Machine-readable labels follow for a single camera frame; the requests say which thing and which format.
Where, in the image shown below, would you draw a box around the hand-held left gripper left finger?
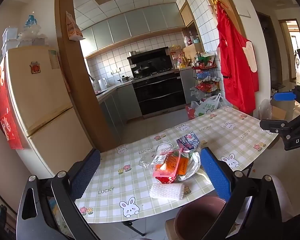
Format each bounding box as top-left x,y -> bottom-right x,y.
16,148 -> 102,240

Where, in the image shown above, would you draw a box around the white wall panel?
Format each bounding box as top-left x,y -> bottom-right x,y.
236,5 -> 251,18

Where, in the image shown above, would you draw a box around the row of condiment bottles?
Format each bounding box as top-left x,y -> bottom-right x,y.
170,45 -> 193,69

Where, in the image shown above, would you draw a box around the red fridge magnet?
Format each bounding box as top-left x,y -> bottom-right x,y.
30,60 -> 41,74

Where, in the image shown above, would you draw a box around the white storage box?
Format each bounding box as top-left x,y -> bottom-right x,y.
1,26 -> 19,55

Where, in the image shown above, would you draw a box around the red gift bag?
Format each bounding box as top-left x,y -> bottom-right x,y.
185,105 -> 196,120

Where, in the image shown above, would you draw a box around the red hanging cloth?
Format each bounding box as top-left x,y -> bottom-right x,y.
0,65 -> 24,150

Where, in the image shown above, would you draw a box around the clear plastic bag bundle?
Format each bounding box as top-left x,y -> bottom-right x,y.
16,14 -> 48,48

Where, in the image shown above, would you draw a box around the orange snack packet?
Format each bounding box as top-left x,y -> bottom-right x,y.
176,152 -> 190,175

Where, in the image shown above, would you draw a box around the black table leg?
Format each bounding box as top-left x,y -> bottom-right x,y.
124,221 -> 145,237

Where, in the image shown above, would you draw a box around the grey upper kitchen cabinets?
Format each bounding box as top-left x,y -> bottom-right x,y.
80,2 -> 186,52

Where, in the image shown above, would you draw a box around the open cardboard box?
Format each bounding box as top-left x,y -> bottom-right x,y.
271,102 -> 295,120

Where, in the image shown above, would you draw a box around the black wire storage rack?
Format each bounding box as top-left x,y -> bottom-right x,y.
191,52 -> 222,98

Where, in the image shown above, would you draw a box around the wooden wall cabinet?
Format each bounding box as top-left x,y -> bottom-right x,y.
179,0 -> 203,29

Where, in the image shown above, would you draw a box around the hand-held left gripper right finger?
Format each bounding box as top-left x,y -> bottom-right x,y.
199,147 -> 284,240

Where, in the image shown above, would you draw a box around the brown trash bin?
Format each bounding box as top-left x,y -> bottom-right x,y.
174,196 -> 230,240

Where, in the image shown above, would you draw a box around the clear plastic container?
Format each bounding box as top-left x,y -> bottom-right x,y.
139,152 -> 165,168

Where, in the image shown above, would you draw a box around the grey lower kitchen cabinets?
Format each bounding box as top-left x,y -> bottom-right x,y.
97,84 -> 143,143

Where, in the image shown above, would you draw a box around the white green shopping bag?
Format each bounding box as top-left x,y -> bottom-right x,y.
194,93 -> 223,119

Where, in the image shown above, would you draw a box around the purple white snack packet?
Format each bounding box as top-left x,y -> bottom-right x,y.
176,132 -> 200,153

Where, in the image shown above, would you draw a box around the white foam net sleeve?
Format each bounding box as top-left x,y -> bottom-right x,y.
149,182 -> 185,201

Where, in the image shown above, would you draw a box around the black built-in oven stove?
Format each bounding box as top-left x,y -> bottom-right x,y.
132,70 -> 187,117

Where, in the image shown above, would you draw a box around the cardboard box on counter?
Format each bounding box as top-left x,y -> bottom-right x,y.
182,44 -> 204,60

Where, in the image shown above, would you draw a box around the grey kitchen cabinets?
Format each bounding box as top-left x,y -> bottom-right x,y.
97,84 -> 143,143
80,2 -> 186,52

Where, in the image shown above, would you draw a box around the cream refrigerator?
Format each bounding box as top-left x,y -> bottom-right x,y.
2,46 -> 95,178

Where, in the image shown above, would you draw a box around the green checked rabbit tablecloth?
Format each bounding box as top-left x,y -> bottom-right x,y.
74,106 -> 279,224

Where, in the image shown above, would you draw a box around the pink plastic tray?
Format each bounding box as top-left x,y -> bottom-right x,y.
152,148 -> 183,178

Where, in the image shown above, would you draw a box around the red apron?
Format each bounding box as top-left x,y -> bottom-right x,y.
216,1 -> 259,114

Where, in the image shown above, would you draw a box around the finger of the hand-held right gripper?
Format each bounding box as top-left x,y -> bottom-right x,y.
270,85 -> 300,111
259,109 -> 300,134

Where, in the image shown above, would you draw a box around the black range hood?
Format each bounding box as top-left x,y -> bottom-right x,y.
127,47 -> 173,77

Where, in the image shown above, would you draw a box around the orange white snack bag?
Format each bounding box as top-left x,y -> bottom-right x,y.
66,11 -> 86,41

